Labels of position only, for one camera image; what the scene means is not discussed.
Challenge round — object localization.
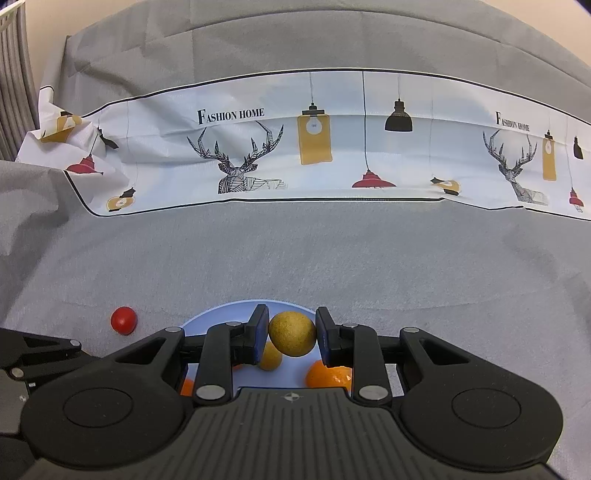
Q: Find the red cherry tomato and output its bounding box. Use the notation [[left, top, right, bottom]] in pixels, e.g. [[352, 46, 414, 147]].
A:
[[111, 306, 138, 334]]

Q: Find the white ribbed radiator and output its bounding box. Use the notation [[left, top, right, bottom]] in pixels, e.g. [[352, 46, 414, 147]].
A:
[[0, 0, 38, 161]]

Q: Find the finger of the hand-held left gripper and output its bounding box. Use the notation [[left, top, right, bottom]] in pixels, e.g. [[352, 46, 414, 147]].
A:
[[0, 328, 99, 370]]

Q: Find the small yellow round fruit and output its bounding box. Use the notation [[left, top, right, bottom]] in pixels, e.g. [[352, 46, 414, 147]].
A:
[[269, 311, 317, 358], [259, 344, 283, 371]]

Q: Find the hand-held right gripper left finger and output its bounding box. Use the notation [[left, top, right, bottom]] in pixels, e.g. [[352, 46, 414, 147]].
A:
[[105, 305, 271, 406]]

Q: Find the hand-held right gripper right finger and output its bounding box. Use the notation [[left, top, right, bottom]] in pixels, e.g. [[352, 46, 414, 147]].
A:
[[315, 306, 482, 406]]

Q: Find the orange mandarin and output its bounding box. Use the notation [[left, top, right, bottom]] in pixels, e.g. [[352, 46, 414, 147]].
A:
[[305, 360, 354, 388]]

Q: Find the white printed cloth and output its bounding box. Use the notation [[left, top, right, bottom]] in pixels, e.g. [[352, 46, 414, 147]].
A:
[[16, 68, 591, 217]]

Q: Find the light blue plate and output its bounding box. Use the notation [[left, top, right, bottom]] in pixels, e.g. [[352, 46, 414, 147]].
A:
[[178, 299, 402, 402]]

